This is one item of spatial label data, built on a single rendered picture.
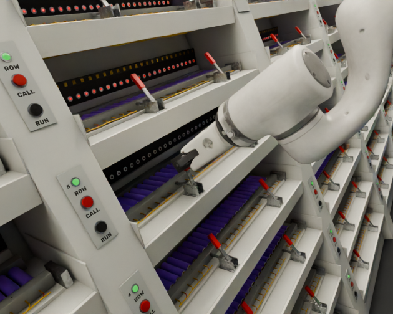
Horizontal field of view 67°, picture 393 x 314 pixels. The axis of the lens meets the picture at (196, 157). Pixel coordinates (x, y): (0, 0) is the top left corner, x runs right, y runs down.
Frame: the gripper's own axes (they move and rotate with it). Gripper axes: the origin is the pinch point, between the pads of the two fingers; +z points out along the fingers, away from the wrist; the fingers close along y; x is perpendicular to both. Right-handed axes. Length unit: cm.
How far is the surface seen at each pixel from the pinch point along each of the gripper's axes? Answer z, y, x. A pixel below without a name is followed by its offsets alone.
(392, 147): 18, 183, -74
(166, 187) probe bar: 6.0, -3.0, -2.5
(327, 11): 4, 183, 27
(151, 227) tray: 3.5, -12.9, -6.7
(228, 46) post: 0.2, 42.6, 21.3
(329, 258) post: 14, 43, -56
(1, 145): -2.1, -27.7, 15.7
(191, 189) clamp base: 2.1, -1.0, -5.9
